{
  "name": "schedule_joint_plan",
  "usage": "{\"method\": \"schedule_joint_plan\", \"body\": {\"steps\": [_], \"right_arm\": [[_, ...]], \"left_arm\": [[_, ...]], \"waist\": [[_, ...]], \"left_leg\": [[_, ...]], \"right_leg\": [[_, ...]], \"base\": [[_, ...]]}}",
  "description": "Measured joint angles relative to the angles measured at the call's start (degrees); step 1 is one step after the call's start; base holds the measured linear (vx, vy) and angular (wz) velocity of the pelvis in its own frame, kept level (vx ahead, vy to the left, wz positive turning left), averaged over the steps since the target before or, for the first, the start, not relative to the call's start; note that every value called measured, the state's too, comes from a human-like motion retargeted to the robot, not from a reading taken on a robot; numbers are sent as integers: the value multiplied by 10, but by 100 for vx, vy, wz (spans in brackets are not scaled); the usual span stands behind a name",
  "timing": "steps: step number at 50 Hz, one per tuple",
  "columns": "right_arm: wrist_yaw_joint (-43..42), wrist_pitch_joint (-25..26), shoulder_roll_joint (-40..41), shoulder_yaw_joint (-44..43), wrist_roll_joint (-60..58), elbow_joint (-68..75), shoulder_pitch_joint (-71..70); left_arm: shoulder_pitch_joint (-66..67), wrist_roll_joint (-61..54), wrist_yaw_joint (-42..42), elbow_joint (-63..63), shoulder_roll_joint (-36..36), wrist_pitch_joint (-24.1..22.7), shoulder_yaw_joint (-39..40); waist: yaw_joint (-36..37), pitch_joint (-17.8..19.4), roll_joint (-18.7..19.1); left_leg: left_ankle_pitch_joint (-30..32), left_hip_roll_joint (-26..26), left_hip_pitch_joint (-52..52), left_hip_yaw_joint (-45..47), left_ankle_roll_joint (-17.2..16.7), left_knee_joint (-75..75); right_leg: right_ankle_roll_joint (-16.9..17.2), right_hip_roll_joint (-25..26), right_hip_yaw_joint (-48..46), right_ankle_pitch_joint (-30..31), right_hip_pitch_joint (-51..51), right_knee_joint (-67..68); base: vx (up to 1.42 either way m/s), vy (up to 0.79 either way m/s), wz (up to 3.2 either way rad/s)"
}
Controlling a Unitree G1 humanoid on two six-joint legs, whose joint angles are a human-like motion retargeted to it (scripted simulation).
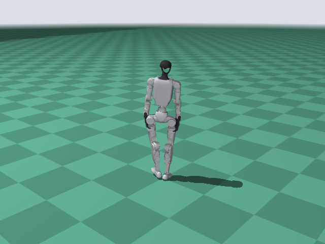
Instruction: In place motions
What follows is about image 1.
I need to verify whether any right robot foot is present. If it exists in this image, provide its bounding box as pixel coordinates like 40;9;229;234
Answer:
162;173;172;179

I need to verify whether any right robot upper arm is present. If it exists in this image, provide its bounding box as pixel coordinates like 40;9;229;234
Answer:
173;80;181;104

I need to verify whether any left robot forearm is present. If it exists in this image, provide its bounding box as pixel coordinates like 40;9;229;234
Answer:
143;95;151;116

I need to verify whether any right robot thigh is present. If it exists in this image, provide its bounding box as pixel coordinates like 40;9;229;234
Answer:
164;115;176;153

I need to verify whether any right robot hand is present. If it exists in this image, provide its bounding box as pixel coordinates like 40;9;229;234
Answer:
173;116;181;132

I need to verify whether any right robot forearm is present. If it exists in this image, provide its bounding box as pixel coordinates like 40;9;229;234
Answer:
175;99;181;119

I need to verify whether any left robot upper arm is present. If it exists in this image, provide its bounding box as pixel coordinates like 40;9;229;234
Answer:
146;78;155;101

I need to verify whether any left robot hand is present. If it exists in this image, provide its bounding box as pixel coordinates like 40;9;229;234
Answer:
144;112;151;129

